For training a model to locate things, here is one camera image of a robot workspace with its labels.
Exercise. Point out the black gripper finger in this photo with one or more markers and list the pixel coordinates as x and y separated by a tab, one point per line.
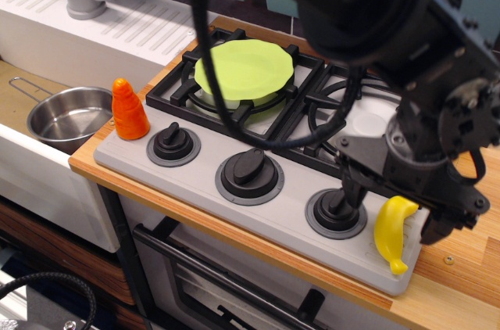
354	186
443	220

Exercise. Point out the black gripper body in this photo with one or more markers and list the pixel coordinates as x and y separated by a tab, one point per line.
435	183

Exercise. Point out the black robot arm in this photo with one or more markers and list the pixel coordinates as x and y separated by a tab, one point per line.
434	58

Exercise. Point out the yellow toy banana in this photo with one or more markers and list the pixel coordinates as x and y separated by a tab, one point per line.
388	231

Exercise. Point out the right black stove knob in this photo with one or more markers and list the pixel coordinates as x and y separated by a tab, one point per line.
329	214

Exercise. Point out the black stove knob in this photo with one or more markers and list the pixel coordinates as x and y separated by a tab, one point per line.
173	146
249	178
329	214

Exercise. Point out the right black burner grate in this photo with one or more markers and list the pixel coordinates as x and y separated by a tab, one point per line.
370	114

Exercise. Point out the black burner grate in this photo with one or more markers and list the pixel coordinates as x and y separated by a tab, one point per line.
183	96
370	114

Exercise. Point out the middle black stove knob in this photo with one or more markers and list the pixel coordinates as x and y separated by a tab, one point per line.
249	178

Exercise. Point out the grey toy stove top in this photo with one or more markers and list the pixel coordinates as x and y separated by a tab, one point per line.
281	220

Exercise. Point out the left black burner grate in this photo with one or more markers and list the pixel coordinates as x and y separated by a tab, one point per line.
183	96

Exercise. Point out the green plastic plate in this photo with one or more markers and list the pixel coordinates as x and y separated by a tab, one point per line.
250	69

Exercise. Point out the left black stove knob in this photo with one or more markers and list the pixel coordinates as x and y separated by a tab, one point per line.
173	146

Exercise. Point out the toy oven door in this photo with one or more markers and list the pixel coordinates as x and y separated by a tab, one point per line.
211	285

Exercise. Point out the orange toy carrot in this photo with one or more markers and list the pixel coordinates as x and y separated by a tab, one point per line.
130	119

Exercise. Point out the small steel pot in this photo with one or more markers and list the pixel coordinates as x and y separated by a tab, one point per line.
67	119

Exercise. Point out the white toy sink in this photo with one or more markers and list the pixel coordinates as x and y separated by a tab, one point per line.
133	39

